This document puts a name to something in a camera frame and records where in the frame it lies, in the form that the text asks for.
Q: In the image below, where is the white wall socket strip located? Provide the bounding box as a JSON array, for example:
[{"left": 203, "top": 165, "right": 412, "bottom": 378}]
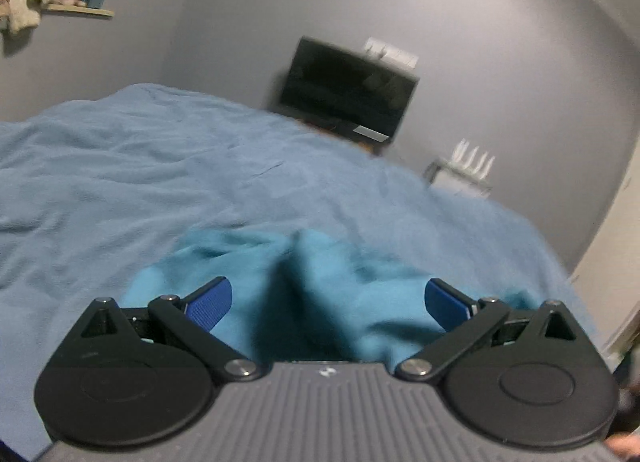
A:
[{"left": 363, "top": 37, "right": 420, "bottom": 69}]

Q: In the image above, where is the beige plush toy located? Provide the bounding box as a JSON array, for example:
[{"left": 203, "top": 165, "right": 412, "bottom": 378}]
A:
[{"left": 0, "top": 0, "right": 62, "bottom": 34}]

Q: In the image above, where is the white router with antennas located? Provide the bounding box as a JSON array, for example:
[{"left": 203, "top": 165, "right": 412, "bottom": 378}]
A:
[{"left": 424, "top": 139, "right": 497, "bottom": 199}]

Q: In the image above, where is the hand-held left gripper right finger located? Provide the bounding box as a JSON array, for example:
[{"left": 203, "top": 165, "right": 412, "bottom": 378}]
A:
[{"left": 394, "top": 278, "right": 587, "bottom": 384}]

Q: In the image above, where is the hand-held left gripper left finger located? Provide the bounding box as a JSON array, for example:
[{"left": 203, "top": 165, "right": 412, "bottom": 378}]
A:
[{"left": 64, "top": 276, "right": 262, "bottom": 384}]

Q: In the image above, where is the brown wooden stand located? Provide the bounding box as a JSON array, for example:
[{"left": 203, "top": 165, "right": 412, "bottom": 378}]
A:
[{"left": 295, "top": 115, "right": 388, "bottom": 157}]

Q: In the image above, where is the blue fleece blanket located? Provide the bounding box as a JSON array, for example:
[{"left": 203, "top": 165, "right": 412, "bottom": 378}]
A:
[{"left": 0, "top": 83, "right": 606, "bottom": 462}]

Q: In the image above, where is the teal hooded jacket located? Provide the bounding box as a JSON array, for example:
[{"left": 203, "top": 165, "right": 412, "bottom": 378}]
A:
[{"left": 120, "top": 228, "right": 547, "bottom": 364}]

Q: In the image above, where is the black monitor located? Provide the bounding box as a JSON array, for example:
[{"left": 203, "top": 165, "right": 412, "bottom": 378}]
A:
[{"left": 276, "top": 36, "right": 421, "bottom": 144}]

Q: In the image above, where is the wooden window sill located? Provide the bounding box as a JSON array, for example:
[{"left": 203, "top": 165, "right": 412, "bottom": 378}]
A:
[{"left": 44, "top": 3, "right": 116, "bottom": 20}]

